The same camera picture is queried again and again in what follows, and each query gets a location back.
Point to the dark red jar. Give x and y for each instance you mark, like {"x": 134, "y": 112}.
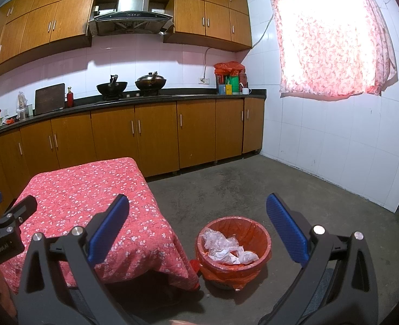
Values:
{"x": 243, "y": 81}

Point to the red lined plastic waste bin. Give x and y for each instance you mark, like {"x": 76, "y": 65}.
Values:
{"x": 257, "y": 230}

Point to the red bottle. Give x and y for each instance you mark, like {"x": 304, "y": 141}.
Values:
{"x": 70, "y": 101}

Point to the white wall socket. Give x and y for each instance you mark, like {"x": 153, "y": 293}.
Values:
{"x": 203, "y": 81}

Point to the white mug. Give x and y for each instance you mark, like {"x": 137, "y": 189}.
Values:
{"x": 245, "y": 91}

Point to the black wok with lid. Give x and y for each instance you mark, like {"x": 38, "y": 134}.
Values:
{"x": 150, "y": 83}

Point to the pink floral curtain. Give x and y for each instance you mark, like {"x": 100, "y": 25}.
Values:
{"x": 328, "y": 40}

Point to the wooden upper wall cabinets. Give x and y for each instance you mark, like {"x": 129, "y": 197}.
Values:
{"x": 37, "y": 27}

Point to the clear plastic bag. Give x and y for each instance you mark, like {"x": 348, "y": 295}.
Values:
{"x": 219, "y": 240}

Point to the plastic covered utensil holder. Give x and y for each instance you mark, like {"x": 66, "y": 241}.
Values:
{"x": 22, "y": 103}

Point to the green box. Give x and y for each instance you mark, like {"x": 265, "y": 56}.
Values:
{"x": 234, "y": 86}

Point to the red plastic bag over condiments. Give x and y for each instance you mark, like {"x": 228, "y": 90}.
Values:
{"x": 228, "y": 67}

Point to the gas stove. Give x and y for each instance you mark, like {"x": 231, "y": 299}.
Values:
{"x": 131, "y": 96}

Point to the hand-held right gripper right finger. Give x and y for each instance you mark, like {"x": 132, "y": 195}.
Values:
{"x": 285, "y": 223}

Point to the wooden base cabinets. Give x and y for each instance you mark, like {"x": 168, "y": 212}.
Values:
{"x": 155, "y": 132}

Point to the dark wooden cutting board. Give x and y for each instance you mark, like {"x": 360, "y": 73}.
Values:
{"x": 48, "y": 98}

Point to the black kitchen countertop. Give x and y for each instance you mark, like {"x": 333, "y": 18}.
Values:
{"x": 192, "y": 95}

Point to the small red item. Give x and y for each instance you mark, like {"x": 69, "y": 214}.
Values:
{"x": 9, "y": 121}

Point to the black open wok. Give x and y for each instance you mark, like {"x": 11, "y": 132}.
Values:
{"x": 111, "y": 88}

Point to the steel range hood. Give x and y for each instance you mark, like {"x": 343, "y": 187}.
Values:
{"x": 133, "y": 0}

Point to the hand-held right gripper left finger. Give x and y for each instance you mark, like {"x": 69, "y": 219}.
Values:
{"x": 109, "y": 223}

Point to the red floral tablecloth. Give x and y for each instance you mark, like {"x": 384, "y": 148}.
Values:
{"x": 84, "y": 189}

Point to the blue and yellow box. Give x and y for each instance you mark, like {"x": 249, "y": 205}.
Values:
{"x": 222, "y": 89}

